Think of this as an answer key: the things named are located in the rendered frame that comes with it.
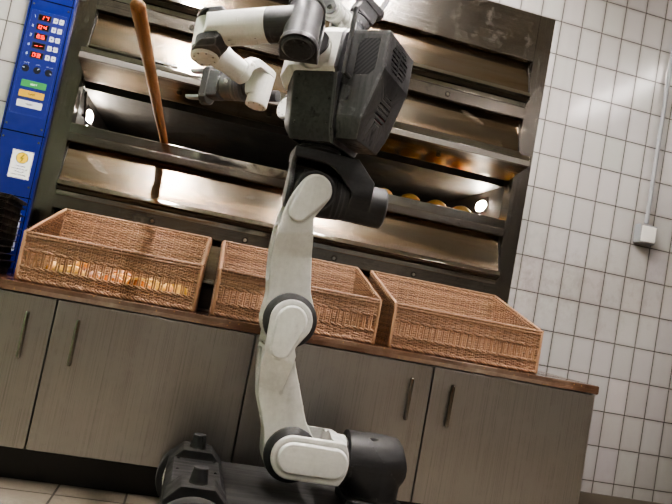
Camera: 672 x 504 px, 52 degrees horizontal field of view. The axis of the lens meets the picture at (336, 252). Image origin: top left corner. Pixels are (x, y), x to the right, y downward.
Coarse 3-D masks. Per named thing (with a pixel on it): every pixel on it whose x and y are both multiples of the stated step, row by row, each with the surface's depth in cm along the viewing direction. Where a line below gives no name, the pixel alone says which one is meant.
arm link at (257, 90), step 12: (252, 72) 202; (264, 72) 201; (240, 84) 202; (252, 84) 201; (264, 84) 200; (240, 96) 204; (252, 96) 200; (264, 96) 200; (276, 96) 206; (252, 108) 204; (264, 108) 202
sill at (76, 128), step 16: (80, 128) 260; (96, 128) 261; (128, 144) 263; (144, 144) 264; (160, 144) 266; (208, 160) 269; (224, 160) 270; (240, 160) 272; (272, 176) 274; (416, 208) 286; (432, 208) 287; (448, 208) 288; (496, 224) 292
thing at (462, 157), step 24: (96, 72) 257; (120, 72) 254; (144, 72) 251; (168, 72) 253; (168, 96) 268; (264, 120) 276; (384, 144) 281; (408, 144) 277; (432, 144) 274; (456, 144) 275; (456, 168) 294; (480, 168) 290; (504, 168) 286
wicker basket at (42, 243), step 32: (64, 224) 253; (96, 224) 256; (128, 224) 258; (32, 256) 221; (64, 256) 210; (96, 256) 212; (128, 256) 214; (160, 256) 216; (192, 256) 260; (64, 288) 210; (96, 288) 212; (128, 288) 213; (192, 288) 257
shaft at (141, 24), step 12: (132, 0) 133; (132, 12) 135; (144, 12) 135; (144, 24) 141; (144, 36) 147; (144, 48) 155; (144, 60) 164; (156, 72) 178; (156, 84) 186; (156, 96) 197; (156, 108) 211; (156, 120) 229
